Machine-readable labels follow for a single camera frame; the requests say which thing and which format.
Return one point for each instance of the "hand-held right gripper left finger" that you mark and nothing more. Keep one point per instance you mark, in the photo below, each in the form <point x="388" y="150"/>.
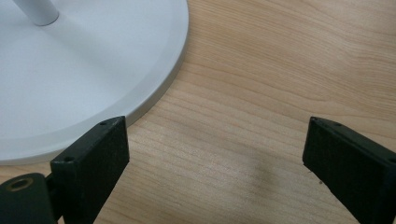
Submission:
<point x="93" y="168"/>

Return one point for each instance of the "white round stand base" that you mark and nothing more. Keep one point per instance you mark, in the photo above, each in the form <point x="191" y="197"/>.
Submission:
<point x="77" y="77"/>

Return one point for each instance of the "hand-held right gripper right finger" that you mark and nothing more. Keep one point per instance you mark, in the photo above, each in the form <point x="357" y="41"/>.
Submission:
<point x="351" y="168"/>

